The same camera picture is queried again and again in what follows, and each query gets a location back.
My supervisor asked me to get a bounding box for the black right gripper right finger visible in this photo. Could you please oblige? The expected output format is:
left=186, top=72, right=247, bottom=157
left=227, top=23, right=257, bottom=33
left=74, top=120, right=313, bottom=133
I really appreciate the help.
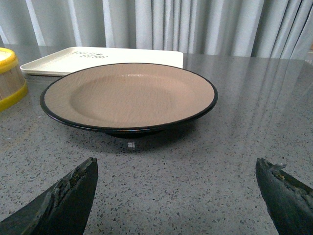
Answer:
left=255, top=158, right=313, bottom=235

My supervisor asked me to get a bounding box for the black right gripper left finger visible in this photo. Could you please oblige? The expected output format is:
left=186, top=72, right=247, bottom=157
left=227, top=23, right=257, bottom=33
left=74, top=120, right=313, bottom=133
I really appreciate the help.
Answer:
left=0, top=158, right=98, bottom=235

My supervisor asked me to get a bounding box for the tan plate with black rim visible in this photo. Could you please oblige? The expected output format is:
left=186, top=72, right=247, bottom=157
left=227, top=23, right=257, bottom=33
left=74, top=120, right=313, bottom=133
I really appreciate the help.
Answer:
left=40, top=63, right=218, bottom=137

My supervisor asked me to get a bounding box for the cream bear-print tray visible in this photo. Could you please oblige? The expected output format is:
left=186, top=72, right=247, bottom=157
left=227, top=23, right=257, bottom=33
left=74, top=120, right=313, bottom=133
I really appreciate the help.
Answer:
left=20, top=47, right=183, bottom=76

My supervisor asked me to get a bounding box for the yellow-rimmed bamboo steamer basket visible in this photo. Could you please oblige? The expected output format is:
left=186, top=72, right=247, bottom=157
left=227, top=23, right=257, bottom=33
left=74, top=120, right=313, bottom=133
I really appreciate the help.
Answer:
left=0, top=47, right=28, bottom=111

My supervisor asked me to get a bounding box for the grey pleated curtain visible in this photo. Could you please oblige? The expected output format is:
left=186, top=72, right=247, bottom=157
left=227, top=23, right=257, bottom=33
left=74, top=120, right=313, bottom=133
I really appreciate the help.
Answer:
left=0, top=0, right=313, bottom=59

